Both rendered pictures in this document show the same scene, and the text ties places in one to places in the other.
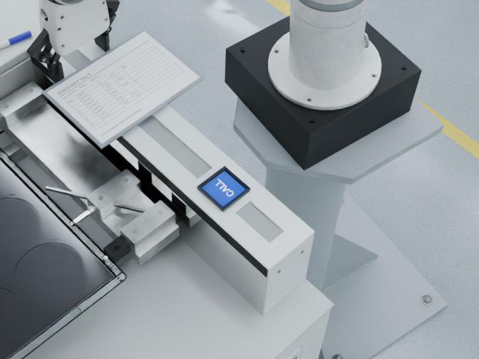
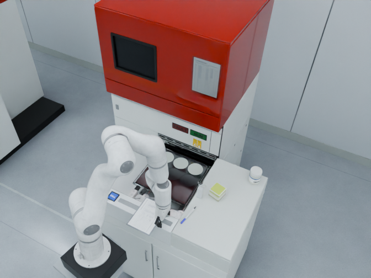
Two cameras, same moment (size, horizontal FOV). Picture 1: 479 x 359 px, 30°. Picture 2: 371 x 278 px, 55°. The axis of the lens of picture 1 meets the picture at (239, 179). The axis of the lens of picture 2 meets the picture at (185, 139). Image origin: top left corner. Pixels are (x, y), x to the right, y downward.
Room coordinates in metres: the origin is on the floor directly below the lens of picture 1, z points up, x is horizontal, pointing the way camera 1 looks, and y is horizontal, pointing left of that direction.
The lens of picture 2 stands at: (2.04, 0.02, 2.68)
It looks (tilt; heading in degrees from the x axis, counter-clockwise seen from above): 45 degrees down; 162
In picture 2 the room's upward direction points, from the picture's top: 3 degrees clockwise
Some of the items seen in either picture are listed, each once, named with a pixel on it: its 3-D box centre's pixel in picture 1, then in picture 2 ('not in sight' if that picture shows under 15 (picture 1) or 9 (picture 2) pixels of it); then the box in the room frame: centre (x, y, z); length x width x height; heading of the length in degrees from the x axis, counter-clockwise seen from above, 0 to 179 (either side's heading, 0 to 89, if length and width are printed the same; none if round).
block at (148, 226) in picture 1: (148, 226); (131, 195); (0.71, 0.13, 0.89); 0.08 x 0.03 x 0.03; 137
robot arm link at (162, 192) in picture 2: not in sight; (162, 191); (0.97, 0.27, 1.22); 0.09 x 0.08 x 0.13; 19
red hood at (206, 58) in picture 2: not in sight; (187, 42); (0.09, 0.65, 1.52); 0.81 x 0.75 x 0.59; 47
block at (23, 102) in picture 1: (20, 103); (178, 217); (0.93, 0.37, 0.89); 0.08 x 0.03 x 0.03; 137
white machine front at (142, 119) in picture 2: not in sight; (164, 129); (0.32, 0.43, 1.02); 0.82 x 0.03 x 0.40; 47
